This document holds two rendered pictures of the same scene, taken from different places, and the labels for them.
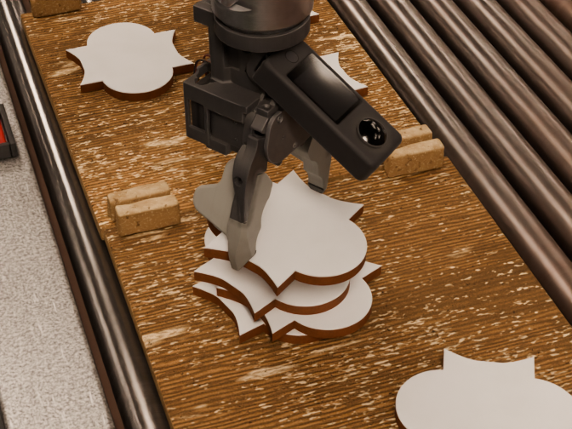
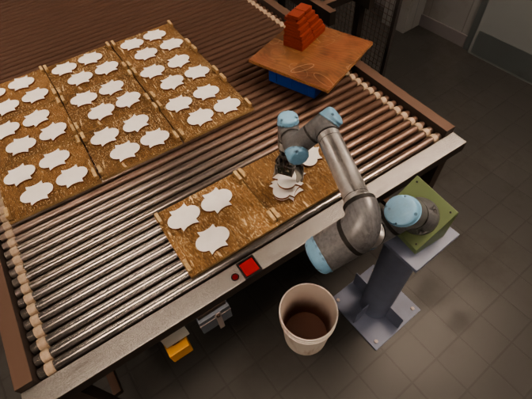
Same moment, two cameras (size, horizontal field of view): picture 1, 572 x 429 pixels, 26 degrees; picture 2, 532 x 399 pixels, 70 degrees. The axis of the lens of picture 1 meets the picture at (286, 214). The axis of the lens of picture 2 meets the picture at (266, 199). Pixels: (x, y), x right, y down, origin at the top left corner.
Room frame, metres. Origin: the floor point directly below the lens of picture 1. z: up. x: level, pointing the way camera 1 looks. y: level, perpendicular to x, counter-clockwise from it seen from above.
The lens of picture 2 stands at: (1.08, 0.99, 2.27)
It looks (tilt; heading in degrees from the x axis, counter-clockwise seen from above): 54 degrees down; 259
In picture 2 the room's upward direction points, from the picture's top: 4 degrees counter-clockwise
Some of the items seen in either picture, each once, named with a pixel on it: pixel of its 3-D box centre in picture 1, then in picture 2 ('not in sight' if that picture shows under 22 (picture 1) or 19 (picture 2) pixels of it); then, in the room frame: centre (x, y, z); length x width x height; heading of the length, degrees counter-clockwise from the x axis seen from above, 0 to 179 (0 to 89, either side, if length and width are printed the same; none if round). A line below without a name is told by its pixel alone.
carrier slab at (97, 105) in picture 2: not in sight; (105, 100); (1.57, -0.86, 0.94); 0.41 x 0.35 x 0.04; 19
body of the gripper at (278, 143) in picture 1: (254, 77); (286, 158); (0.80, 0.02, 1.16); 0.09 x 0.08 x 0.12; 55
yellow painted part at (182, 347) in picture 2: not in sight; (173, 340); (1.39, 0.46, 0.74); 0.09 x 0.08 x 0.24; 19
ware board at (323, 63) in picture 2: not in sight; (311, 51); (0.41, -0.81, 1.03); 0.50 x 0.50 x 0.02; 41
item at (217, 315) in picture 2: not in sight; (211, 311); (1.22, 0.40, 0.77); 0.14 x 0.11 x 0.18; 19
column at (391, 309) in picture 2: not in sight; (389, 274); (0.33, 0.31, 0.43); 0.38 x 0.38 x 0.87; 23
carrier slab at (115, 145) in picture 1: (214, 83); (215, 220); (1.13, 0.08, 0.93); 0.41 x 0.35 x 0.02; 20
